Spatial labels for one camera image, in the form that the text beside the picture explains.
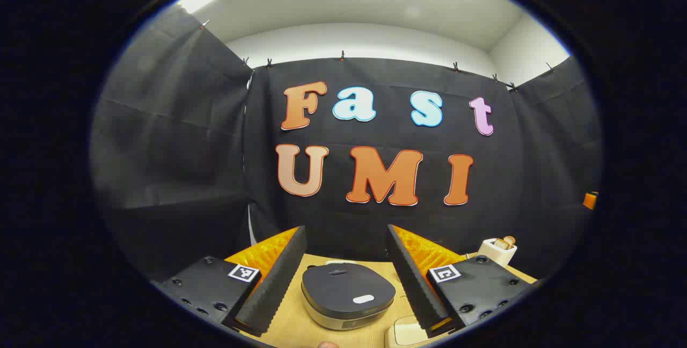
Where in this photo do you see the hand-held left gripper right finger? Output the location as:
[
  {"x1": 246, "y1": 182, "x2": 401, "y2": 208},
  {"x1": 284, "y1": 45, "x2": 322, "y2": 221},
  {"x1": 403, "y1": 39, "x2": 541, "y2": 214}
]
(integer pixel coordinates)
[{"x1": 386, "y1": 224, "x2": 537, "y2": 338}]

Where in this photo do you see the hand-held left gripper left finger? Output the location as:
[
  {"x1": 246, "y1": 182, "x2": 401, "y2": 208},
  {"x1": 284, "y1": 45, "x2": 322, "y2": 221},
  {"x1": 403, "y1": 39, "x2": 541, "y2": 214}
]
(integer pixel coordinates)
[{"x1": 153, "y1": 226, "x2": 308, "y2": 337}]

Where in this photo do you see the grey rice cooker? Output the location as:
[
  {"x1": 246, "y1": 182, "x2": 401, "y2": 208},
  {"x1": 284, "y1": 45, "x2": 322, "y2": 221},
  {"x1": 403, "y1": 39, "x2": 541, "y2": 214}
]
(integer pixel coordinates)
[{"x1": 302, "y1": 263, "x2": 397, "y2": 331}]

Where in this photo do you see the black backdrop cloth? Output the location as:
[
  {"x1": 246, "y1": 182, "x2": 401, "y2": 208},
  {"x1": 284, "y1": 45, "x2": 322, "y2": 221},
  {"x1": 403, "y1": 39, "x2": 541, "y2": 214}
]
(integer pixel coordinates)
[{"x1": 90, "y1": 4, "x2": 603, "y2": 284}]

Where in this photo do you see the white toaster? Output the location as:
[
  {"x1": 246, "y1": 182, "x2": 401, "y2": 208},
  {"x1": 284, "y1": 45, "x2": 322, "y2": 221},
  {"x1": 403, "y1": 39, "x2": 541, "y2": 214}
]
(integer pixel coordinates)
[{"x1": 478, "y1": 238, "x2": 517, "y2": 267}]

